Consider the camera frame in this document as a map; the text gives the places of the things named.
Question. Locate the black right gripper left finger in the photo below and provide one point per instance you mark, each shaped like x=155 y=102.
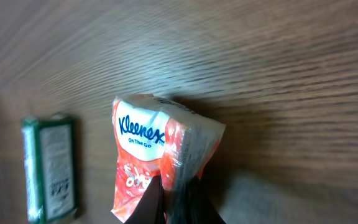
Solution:
x=150 y=209

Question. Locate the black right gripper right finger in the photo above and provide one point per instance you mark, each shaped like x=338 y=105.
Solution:
x=190 y=205

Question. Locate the orange Kleenex tissue pack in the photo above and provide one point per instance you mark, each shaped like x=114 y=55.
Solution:
x=157 y=136

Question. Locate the green white small box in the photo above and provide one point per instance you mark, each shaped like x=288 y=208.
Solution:
x=49 y=169

